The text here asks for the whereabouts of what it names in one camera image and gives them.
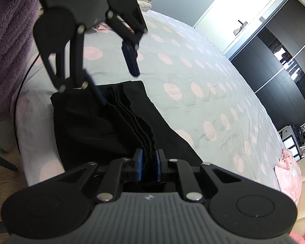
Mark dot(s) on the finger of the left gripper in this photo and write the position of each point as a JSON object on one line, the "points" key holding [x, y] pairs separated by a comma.
{"points": [[125, 18], [60, 41]]}

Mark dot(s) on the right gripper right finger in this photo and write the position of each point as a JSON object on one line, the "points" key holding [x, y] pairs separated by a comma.
{"points": [[237, 204]]}

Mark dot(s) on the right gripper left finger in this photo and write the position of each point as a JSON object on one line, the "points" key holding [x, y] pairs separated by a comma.
{"points": [[60, 205]]}

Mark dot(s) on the black shorts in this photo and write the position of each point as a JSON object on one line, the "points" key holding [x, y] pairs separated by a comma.
{"points": [[92, 129]]}

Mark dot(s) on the pink pillow with print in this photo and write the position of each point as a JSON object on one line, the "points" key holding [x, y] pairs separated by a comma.
{"points": [[289, 176]]}

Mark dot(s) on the purple fluffy robe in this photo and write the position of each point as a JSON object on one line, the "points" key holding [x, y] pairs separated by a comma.
{"points": [[17, 18]]}

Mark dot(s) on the white bedside table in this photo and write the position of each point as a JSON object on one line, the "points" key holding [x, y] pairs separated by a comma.
{"points": [[290, 142]]}

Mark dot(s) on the black bag on nightstand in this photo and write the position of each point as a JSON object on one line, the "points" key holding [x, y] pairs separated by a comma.
{"points": [[299, 134]]}

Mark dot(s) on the white sock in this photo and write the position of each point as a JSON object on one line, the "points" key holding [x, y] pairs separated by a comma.
{"points": [[7, 135]]}

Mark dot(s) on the white door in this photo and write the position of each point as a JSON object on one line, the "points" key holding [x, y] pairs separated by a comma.
{"points": [[221, 18]]}

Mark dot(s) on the black sliding wardrobe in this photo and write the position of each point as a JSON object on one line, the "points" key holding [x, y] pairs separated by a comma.
{"points": [[273, 65]]}

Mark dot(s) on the black door handle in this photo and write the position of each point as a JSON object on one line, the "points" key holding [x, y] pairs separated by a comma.
{"points": [[238, 30]]}

